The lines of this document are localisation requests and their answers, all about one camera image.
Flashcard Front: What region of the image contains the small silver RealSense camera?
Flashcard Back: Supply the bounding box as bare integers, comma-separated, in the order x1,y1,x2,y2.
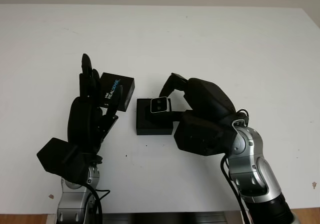
150,97,172,114

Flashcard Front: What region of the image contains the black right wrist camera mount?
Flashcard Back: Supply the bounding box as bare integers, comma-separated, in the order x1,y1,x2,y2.
173,110,239,157

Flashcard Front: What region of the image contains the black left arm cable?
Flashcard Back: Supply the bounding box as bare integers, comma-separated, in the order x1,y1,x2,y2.
84,181,111,224

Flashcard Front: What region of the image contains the black camera box base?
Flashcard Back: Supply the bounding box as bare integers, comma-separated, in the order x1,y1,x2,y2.
136,98,174,136

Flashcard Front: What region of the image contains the black RealSense box lid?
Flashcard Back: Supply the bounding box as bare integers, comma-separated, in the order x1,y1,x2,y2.
98,72,136,112

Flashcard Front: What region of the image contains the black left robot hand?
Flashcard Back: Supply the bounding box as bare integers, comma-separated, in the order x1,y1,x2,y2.
67,53,124,155

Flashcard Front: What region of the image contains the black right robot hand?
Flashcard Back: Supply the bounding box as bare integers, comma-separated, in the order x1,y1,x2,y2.
158,73,238,125

